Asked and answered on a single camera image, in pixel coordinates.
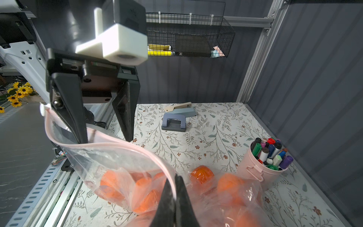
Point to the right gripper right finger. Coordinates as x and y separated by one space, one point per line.
184 214

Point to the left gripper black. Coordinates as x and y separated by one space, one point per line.
71 77

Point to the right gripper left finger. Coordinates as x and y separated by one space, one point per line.
165 214

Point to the clear zip-top bag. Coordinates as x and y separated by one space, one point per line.
224 199
118 171

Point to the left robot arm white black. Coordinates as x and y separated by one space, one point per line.
76 53

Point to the orange in bag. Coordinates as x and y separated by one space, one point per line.
147 194
115 187

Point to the yellow item in black basket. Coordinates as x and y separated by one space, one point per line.
159 50

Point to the pink pen cup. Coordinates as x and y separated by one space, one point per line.
264 162

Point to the black notebook in basket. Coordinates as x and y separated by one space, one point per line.
192 46

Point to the black wire wall basket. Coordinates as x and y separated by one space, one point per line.
188 29

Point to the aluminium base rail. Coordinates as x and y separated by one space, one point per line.
35 188

